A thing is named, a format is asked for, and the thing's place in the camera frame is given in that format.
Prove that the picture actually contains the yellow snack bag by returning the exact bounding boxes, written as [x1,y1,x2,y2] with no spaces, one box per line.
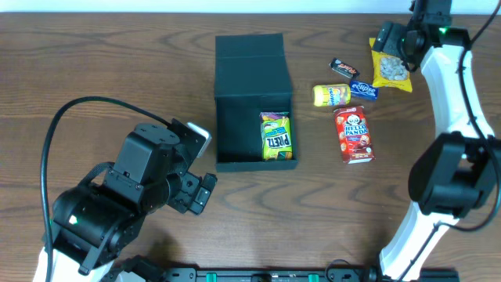
[371,50,413,92]

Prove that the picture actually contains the black gift box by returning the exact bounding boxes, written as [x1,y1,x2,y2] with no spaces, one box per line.
[214,34,298,172]

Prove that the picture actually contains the green pretz box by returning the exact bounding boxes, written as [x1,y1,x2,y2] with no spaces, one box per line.
[260,112,293,161]

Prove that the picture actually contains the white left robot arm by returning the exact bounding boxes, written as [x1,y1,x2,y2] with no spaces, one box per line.
[34,120,217,281]

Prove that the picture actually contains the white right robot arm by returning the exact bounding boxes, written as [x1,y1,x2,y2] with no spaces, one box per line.
[359,0,500,281]

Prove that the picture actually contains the blue eclipse mint tin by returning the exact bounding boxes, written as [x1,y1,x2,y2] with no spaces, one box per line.
[349,80,379,101]

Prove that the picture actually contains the black chocolate bar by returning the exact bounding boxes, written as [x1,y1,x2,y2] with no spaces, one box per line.
[329,58,360,79]

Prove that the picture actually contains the yellow candy jar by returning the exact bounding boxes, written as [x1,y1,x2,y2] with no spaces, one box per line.
[312,84,351,107]

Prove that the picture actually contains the red hello panda box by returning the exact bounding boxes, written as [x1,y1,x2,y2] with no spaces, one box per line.
[333,106,375,164]

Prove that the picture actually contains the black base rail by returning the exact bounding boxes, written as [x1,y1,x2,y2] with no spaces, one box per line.
[156,267,459,282]

